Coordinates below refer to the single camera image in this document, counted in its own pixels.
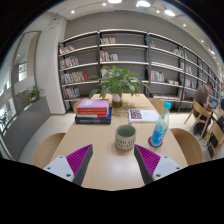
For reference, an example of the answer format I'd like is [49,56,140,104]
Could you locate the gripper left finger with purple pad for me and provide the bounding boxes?
[44,145,93,186]

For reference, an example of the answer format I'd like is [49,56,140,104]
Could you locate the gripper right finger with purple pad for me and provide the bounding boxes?
[134,145,182,185]

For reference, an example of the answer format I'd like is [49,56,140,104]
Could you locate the clear bottle with blue cap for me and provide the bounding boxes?
[151,102,171,146]

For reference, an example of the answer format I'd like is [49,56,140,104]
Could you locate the round red coaster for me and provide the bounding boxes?
[148,136,163,148]

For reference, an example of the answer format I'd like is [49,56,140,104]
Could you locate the wooden chair front left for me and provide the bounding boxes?
[33,133,65,168]

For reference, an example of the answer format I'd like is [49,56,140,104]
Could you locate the wooden chair front right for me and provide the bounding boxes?
[171,128,203,165]

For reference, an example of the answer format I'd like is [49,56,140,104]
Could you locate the patterned ceramic mug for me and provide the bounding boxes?
[115,124,136,150]

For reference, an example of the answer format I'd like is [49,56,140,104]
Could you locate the white open magazine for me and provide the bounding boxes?
[128,109,159,122]

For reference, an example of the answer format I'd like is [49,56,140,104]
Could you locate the red middle book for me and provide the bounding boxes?
[77,108,109,118]

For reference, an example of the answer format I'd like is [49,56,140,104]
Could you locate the dark blue bottom book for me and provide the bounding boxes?
[75,107,112,124]

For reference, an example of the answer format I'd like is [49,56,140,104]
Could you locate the wooden chair far left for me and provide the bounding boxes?
[73,100,82,114]

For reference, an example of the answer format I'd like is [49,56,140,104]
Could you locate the wooden chair far right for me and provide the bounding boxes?
[149,98,164,114]

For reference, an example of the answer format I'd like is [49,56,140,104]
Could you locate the pink top book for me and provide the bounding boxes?
[77,99,109,114]

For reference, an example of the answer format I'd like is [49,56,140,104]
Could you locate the wooden chair at right edge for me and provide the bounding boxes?
[205,108,224,159]

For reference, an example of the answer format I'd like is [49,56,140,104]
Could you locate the wooden chair under person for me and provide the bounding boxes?
[185,100,211,137]

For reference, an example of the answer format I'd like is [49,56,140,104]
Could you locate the seated person in brown shirt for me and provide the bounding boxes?
[193,82,213,134]

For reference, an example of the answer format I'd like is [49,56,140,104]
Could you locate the potted plant on ledge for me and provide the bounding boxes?
[22,86,44,104]

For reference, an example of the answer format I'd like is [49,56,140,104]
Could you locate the potted plant by window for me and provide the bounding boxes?
[0,112,9,127]

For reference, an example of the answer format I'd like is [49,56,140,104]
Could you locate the green potted plant on table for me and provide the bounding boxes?
[89,65,150,108]

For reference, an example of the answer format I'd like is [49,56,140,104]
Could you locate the large grey bookshelf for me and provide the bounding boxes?
[58,29,222,111]

